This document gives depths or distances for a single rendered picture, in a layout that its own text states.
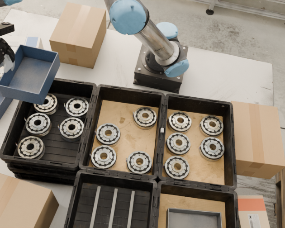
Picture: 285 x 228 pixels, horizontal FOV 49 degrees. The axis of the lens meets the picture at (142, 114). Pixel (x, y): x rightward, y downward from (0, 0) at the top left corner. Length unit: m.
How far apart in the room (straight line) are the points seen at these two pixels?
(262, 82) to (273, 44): 1.38
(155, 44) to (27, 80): 0.51
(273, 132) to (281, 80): 1.48
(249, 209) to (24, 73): 1.05
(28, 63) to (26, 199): 0.51
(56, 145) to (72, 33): 0.62
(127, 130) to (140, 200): 0.31
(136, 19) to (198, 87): 0.74
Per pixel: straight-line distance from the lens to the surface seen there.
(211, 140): 1.38
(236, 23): 3.27
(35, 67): 1.29
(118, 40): 1.88
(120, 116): 1.41
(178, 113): 1.41
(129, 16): 1.07
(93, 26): 1.72
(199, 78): 1.76
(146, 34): 1.19
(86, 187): 1.27
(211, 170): 1.35
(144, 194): 1.27
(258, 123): 1.50
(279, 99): 2.82
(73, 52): 1.68
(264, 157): 1.43
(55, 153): 1.34
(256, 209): 1.42
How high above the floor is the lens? 2.03
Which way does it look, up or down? 58 degrees down
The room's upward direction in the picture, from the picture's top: 9 degrees clockwise
